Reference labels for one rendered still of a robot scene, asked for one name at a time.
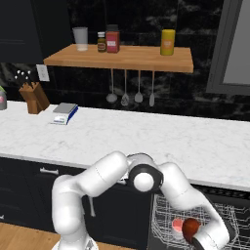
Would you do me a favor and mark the dark red bowl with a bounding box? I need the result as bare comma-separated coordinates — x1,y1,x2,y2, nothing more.
181,217,201,244

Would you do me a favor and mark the red jar with dark lid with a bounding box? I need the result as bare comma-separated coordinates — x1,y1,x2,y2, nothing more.
104,23,121,54

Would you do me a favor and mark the yellow canister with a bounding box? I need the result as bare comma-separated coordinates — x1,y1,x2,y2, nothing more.
159,28,177,57

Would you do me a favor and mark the white wall socket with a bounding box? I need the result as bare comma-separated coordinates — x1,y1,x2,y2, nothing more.
35,63,51,83

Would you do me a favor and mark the hanging narrow metal turner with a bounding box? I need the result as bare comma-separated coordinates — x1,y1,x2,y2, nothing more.
148,70,156,107

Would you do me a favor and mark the clear grey glass cup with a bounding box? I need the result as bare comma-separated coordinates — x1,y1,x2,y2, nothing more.
71,26,90,53

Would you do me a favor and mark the dark wall cupboard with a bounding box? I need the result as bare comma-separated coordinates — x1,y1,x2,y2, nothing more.
0,0,73,64

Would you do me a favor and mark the white wire dishwasher rack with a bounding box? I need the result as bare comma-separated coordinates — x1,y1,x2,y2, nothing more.
151,192,250,250

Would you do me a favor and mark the black dishwasher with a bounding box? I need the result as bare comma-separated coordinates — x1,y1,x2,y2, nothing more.
146,184,250,250

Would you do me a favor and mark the wooden knife block with knives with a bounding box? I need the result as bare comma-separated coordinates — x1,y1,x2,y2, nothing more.
14,69,51,115

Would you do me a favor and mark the wooden wall shelf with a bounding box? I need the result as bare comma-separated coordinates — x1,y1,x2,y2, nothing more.
43,43,194,74

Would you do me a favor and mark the grey pot with plant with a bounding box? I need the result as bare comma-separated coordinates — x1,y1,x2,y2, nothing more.
0,85,8,111

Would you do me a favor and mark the small brown bottle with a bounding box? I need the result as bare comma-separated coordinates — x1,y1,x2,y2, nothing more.
97,31,107,54

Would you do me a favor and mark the silver drawer handle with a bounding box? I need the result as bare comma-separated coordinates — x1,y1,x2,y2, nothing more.
39,166,60,176

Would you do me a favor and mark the dark base cupboard run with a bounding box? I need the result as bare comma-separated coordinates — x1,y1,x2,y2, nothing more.
0,156,57,233

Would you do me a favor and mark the silver cupboard door handle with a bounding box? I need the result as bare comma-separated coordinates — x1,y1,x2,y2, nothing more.
89,195,97,218

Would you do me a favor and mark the blue and grey kitchen scale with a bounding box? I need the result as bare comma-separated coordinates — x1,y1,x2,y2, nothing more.
48,103,79,126

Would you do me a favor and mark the hanging metal spatula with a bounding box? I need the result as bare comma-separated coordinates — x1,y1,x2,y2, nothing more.
134,69,145,104

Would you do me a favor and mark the hanging metal whisk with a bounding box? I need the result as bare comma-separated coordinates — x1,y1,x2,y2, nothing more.
120,68,130,107

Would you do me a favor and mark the grey window frame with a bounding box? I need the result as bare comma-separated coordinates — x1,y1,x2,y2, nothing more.
205,0,250,97

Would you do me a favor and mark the dark cupboard door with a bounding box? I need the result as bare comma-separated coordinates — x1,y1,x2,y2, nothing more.
81,180,154,250

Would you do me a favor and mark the dark drawer front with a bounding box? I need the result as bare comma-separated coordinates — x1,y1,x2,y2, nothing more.
31,160,90,184

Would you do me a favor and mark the pink cup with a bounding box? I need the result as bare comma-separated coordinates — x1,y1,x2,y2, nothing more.
171,217,186,233

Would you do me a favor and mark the hanging metal ladle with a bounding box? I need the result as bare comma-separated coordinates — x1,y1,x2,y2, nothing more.
105,68,118,104

